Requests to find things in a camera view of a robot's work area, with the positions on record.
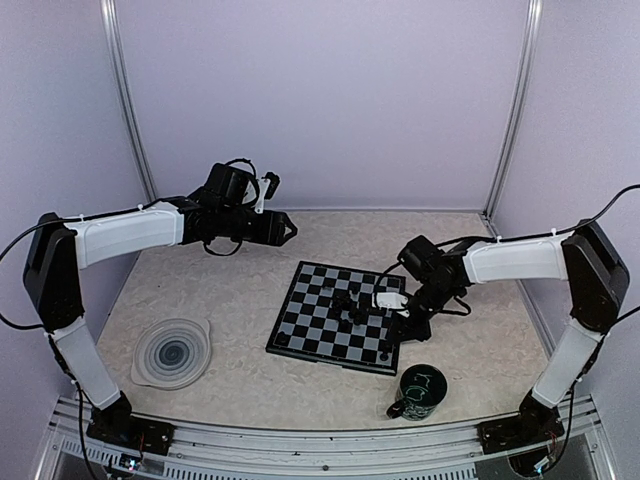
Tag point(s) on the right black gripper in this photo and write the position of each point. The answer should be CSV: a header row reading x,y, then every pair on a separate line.
x,y
419,332

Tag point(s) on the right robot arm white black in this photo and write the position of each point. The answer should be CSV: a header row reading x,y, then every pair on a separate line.
x,y
579,265

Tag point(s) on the aluminium front rail frame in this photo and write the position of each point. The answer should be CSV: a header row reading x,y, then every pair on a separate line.
x,y
197,450

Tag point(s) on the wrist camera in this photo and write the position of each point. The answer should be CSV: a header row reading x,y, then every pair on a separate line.
x,y
393,301
271,182

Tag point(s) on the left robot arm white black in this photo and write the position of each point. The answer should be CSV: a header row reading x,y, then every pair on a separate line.
x,y
60,248

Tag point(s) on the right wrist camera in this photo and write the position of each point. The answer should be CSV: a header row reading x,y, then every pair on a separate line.
x,y
393,301

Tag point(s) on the black chess piece pile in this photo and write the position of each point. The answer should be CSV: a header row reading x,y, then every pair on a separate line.
x,y
350,308

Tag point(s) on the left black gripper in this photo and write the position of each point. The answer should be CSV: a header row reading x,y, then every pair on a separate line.
x,y
272,232

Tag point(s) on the left aluminium corner post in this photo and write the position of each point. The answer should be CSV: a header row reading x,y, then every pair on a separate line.
x,y
109,14

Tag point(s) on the black grey chess board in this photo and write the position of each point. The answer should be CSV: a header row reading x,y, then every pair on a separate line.
x,y
316,338

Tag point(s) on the aluminium corner post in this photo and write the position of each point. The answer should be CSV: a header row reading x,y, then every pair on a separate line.
x,y
109,14
524,71

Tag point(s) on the right aluminium corner post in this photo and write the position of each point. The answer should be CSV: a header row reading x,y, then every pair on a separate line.
x,y
524,71

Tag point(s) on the dark green mug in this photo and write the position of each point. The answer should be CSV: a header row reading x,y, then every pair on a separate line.
x,y
421,389

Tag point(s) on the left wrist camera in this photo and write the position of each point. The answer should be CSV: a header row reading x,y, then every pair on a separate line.
x,y
271,182

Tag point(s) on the clear collapsible silicone bowl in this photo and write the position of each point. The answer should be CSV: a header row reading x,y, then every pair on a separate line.
x,y
172,354

